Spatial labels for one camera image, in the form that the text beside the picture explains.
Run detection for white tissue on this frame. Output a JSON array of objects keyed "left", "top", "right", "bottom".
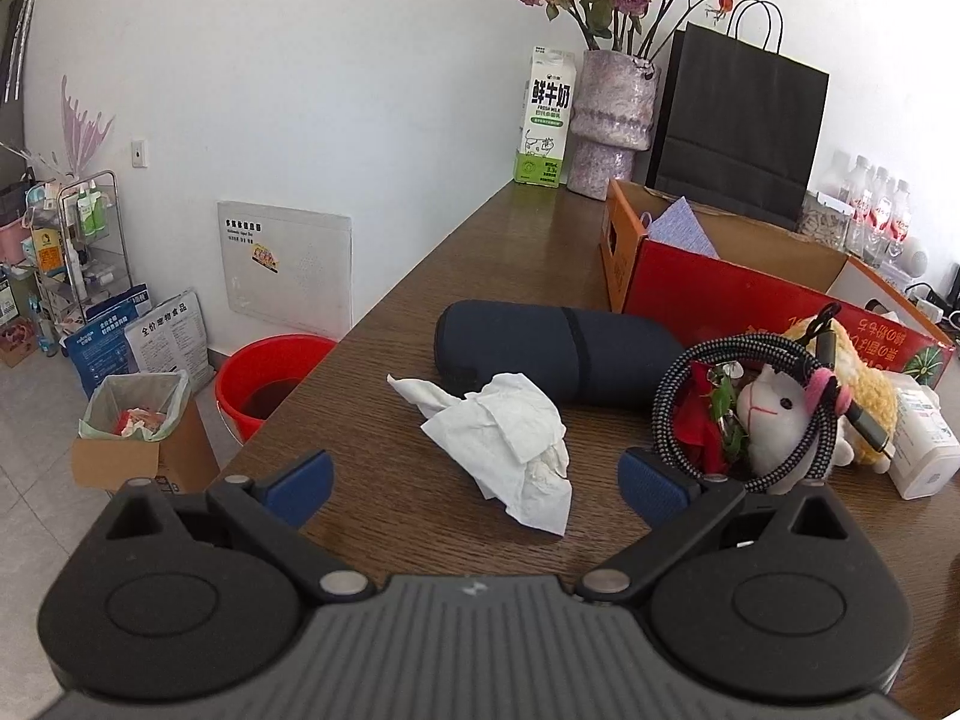
[{"left": 387, "top": 372, "right": 573, "bottom": 536}]

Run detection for dark navy soft case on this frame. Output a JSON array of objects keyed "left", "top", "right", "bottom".
[{"left": 433, "top": 299, "right": 683, "bottom": 413}]

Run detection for yellow white plush alpaca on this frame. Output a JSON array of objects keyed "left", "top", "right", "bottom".
[{"left": 736, "top": 317, "right": 898, "bottom": 494}]

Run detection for braided black white usb cable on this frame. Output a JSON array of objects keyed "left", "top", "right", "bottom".
[{"left": 649, "top": 301, "right": 898, "bottom": 496}]

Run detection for purple fabric pouch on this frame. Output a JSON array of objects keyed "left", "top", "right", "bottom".
[{"left": 647, "top": 197, "right": 719, "bottom": 259}]

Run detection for red rose ornament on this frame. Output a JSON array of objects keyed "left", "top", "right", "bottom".
[{"left": 672, "top": 361, "right": 736, "bottom": 475}]

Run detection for red plastic bucket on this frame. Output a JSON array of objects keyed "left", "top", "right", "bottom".
[{"left": 215, "top": 333, "right": 337, "bottom": 444}]

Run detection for cardboard trash box with liner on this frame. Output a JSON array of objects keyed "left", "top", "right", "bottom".
[{"left": 70, "top": 372, "right": 220, "bottom": 494}]

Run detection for blue white paper packages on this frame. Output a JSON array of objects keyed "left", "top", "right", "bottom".
[{"left": 65, "top": 284, "right": 215, "bottom": 397}]

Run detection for red orange cardboard box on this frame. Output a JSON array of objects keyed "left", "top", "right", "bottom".
[{"left": 601, "top": 181, "right": 955, "bottom": 387}]

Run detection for clear jar of seeds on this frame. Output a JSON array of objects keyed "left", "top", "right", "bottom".
[{"left": 799, "top": 192, "right": 854, "bottom": 252}]

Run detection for white round speaker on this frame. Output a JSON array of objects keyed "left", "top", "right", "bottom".
[{"left": 898, "top": 239, "right": 929, "bottom": 278}]

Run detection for water bottle middle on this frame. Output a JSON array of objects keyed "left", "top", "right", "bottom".
[{"left": 862, "top": 167, "right": 890, "bottom": 266}]

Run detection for water bottle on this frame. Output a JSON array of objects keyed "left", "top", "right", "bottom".
[
  {"left": 841, "top": 154, "right": 871, "bottom": 257},
  {"left": 884, "top": 181, "right": 911, "bottom": 262},
  {"left": 862, "top": 167, "right": 890, "bottom": 266}
]

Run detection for water bottle left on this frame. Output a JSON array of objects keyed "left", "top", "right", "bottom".
[{"left": 841, "top": 154, "right": 871, "bottom": 257}]

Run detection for water bottle right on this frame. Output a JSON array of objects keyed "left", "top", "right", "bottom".
[{"left": 884, "top": 181, "right": 911, "bottom": 262}]

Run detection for black paper shopping bag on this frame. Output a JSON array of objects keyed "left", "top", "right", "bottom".
[{"left": 646, "top": 0, "right": 828, "bottom": 231}]

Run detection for purple textured vase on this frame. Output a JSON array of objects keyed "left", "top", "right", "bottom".
[{"left": 566, "top": 50, "right": 659, "bottom": 202}]

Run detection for white green milk carton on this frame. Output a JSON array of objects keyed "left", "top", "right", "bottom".
[{"left": 512, "top": 46, "right": 576, "bottom": 188}]

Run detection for white wall panel with sticker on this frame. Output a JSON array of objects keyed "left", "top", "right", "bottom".
[{"left": 218, "top": 202, "right": 353, "bottom": 340}]

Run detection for metal wire shelf rack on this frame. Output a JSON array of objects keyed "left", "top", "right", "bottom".
[{"left": 21, "top": 171, "right": 135, "bottom": 344}]

